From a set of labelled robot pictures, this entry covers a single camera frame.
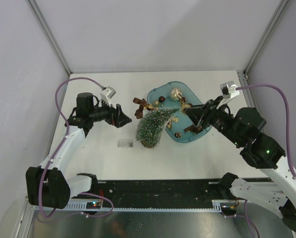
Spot grey slotted cable duct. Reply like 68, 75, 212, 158
33, 199, 224, 214

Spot small frosted pine cone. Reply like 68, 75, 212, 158
175, 132, 181, 138

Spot large silver gold bauble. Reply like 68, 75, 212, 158
170, 88, 183, 101

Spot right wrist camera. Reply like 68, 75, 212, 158
217, 81, 240, 109

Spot brown ribbon bow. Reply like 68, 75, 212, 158
184, 125, 202, 134

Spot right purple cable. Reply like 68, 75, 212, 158
236, 84, 296, 238

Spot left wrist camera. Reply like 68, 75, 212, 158
100, 86, 116, 107

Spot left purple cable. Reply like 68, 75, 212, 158
38, 77, 115, 219

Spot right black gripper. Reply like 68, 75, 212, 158
183, 95, 244, 147

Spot brown matte bauble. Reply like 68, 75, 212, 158
181, 104, 190, 112

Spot small dark red bauble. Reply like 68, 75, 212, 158
158, 96, 165, 103

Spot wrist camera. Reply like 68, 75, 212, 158
100, 86, 116, 107
217, 81, 240, 109

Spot teal plastic tray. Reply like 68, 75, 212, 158
147, 81, 212, 144

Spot clear battery box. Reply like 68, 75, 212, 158
118, 139, 134, 148

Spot purple cable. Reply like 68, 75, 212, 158
38, 77, 115, 219
236, 84, 296, 238

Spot small green christmas tree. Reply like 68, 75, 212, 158
135, 108, 179, 149

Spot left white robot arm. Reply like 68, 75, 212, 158
25, 87, 132, 209

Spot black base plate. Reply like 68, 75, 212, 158
70, 178, 247, 209

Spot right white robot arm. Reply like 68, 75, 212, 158
183, 97, 296, 233

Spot brown ribbon bow garland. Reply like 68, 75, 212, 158
133, 97, 158, 119

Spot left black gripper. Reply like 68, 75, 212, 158
89, 97, 131, 128

